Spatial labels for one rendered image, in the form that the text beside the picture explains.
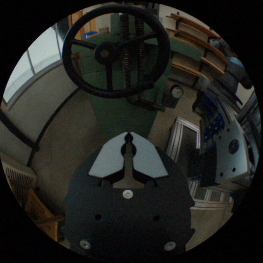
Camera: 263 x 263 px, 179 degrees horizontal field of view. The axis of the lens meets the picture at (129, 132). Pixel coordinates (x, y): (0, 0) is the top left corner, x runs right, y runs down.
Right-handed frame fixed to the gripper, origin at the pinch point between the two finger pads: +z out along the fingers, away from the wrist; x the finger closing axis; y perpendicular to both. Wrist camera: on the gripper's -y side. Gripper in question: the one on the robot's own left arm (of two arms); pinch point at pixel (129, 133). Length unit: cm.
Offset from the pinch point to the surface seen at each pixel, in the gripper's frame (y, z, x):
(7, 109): -23, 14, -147
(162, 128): 37, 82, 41
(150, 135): 42, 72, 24
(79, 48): -30.4, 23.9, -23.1
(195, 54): -28.5, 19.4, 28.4
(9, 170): 35, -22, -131
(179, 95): -6.3, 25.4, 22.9
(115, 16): -32.5, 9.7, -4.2
